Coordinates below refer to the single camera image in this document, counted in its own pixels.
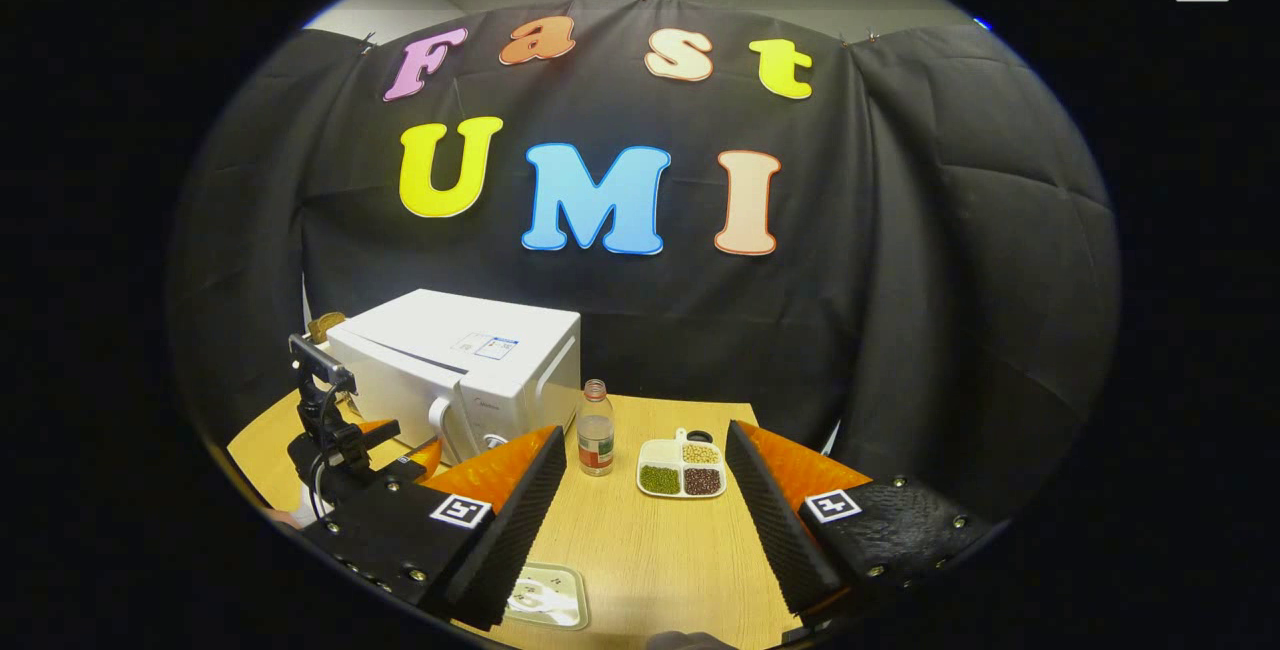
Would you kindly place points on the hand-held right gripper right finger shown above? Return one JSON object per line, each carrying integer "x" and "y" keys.
{"x": 780, "y": 530}

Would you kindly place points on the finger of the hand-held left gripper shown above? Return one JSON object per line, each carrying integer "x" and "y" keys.
{"x": 380, "y": 427}
{"x": 425, "y": 457}

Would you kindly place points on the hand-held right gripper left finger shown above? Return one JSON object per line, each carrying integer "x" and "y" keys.
{"x": 520, "y": 520}

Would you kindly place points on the white microwave oven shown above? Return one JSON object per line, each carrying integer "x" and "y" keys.
{"x": 440, "y": 350}

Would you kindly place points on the pale green square plate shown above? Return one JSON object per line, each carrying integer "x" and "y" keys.
{"x": 555, "y": 595}

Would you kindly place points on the clear bottle with red label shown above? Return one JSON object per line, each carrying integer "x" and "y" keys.
{"x": 596, "y": 440}

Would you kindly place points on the brown bread slice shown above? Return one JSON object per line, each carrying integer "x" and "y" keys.
{"x": 325, "y": 327}

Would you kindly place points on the white divided dish of beans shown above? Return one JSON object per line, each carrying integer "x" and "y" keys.
{"x": 680, "y": 475}

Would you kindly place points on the black backdrop cloth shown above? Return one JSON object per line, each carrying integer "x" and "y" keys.
{"x": 950, "y": 280}

